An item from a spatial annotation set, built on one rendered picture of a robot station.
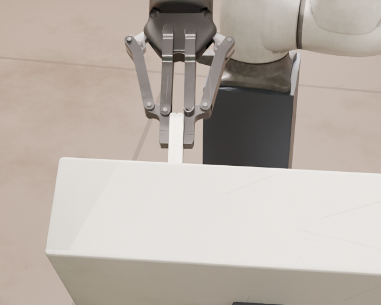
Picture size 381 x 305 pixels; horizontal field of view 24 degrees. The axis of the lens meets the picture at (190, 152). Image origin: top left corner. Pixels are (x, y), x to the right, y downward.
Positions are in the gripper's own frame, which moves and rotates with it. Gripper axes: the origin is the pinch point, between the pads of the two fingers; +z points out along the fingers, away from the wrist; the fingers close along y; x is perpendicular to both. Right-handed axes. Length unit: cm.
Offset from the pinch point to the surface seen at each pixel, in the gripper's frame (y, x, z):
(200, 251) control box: -3.7, 26.6, 20.0
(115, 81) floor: 35, -189, -109
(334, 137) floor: -40, -173, -81
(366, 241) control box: -15.7, 26.7, 19.1
